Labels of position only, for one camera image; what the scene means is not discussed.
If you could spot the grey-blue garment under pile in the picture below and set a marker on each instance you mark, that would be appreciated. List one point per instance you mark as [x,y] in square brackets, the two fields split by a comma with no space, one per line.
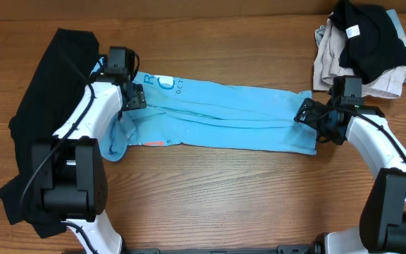
[319,33]

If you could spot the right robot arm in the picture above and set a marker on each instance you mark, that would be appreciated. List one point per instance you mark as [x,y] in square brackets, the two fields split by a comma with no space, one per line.
[382,225]

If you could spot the black t-shirt on left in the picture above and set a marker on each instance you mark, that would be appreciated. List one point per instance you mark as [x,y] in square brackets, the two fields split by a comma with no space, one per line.
[54,92]

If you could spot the black folded garment on pile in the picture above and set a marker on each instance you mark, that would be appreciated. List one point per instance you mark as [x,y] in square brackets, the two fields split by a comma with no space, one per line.
[373,45]

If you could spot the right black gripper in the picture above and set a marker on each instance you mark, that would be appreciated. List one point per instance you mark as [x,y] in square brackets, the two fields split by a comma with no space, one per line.
[316,111]

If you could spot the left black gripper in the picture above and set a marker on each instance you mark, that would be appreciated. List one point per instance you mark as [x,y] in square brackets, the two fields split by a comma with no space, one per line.
[132,94]

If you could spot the beige folded garment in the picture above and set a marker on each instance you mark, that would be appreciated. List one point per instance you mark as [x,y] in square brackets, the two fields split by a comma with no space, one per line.
[327,66]

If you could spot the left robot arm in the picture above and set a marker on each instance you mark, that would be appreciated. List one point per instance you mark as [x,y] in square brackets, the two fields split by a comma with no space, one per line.
[68,186]

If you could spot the light blue printed t-shirt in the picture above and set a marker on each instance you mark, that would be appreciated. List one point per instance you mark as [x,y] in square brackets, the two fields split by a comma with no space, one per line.
[208,114]

